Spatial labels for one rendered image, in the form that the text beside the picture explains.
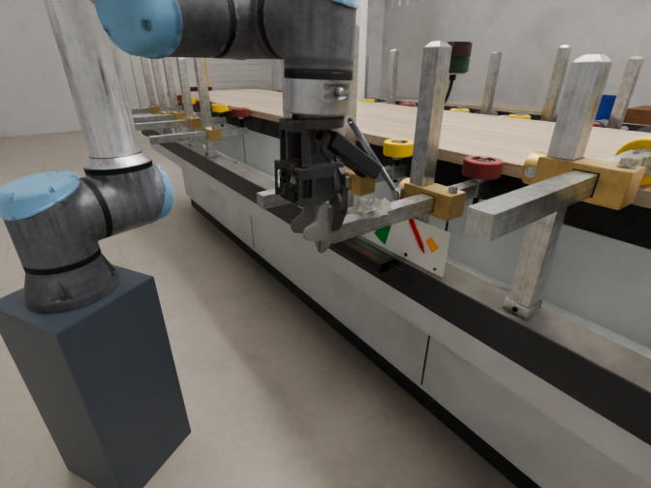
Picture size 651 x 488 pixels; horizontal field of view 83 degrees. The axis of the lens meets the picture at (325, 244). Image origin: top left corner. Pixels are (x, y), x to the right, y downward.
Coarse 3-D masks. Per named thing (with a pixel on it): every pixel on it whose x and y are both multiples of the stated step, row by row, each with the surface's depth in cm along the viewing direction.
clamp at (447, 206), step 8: (400, 184) 78; (408, 184) 75; (432, 184) 74; (408, 192) 76; (416, 192) 74; (424, 192) 72; (432, 192) 70; (440, 192) 70; (464, 192) 70; (440, 200) 70; (448, 200) 68; (456, 200) 69; (464, 200) 71; (440, 208) 70; (448, 208) 69; (456, 208) 70; (440, 216) 70; (448, 216) 69; (456, 216) 71
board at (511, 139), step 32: (192, 96) 241; (224, 96) 241; (256, 96) 241; (384, 128) 121; (448, 128) 121; (480, 128) 121; (512, 128) 121; (544, 128) 121; (448, 160) 91; (512, 160) 80; (640, 192) 62
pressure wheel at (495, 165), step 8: (464, 160) 79; (472, 160) 78; (480, 160) 78; (488, 160) 79; (496, 160) 78; (464, 168) 79; (472, 168) 77; (480, 168) 76; (488, 168) 75; (496, 168) 76; (472, 176) 77; (480, 176) 76; (488, 176) 76; (496, 176) 77
